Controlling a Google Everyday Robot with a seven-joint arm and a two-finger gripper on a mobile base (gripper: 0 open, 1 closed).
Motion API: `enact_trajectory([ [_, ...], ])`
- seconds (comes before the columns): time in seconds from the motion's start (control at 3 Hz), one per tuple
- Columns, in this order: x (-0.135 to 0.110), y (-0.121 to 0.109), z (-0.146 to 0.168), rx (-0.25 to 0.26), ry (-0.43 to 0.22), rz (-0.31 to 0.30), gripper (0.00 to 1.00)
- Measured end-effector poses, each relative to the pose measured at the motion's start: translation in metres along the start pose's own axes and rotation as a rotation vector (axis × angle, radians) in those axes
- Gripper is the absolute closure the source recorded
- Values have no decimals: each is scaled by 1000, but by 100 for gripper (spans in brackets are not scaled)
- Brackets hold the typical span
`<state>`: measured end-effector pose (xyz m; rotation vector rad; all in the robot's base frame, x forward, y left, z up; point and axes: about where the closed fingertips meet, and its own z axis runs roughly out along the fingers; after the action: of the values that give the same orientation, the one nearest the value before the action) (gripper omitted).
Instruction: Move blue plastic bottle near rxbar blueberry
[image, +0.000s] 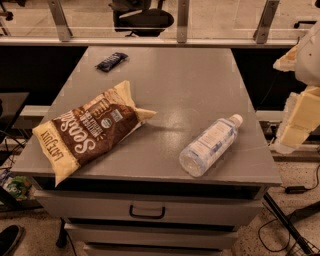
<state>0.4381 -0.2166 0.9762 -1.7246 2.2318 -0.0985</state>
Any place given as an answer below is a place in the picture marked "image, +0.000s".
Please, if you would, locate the green snack package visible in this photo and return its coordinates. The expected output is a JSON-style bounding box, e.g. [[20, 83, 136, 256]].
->
[[0, 169, 31, 201]]

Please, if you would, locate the metal window railing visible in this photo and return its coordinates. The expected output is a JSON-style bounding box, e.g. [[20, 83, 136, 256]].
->
[[1, 0, 320, 47]]

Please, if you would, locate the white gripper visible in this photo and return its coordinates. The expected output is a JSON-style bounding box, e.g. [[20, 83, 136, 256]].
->
[[273, 21, 320, 154]]

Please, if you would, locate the grey drawer cabinet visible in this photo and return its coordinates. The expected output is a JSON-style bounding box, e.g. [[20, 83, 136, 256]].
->
[[13, 46, 281, 256]]

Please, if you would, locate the black shoe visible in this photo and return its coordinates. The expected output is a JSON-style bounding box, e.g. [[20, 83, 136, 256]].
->
[[0, 225, 23, 256]]

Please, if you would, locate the brown yellow chip bag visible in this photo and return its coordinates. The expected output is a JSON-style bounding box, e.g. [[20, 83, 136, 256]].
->
[[33, 80, 156, 184]]

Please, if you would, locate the clear blue-label plastic bottle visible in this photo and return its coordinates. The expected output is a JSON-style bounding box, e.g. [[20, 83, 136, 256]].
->
[[179, 114, 243, 177]]

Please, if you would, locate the black drawer handle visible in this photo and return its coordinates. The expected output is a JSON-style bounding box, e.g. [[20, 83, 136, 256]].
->
[[129, 205, 166, 220]]

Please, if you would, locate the black power adapter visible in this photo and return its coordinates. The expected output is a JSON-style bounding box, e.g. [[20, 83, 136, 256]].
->
[[285, 186, 309, 194]]

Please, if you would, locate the dark blue rxbar wrapper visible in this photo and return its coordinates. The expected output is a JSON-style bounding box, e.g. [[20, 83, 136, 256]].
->
[[96, 52, 128, 72]]

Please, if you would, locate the black office chair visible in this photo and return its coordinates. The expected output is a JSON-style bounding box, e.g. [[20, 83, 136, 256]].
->
[[109, 0, 174, 37]]

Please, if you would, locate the dark side table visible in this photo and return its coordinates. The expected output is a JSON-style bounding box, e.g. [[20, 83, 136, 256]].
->
[[0, 92, 29, 143]]

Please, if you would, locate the black wire basket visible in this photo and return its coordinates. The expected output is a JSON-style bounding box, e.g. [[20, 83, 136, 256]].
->
[[285, 242, 320, 256]]

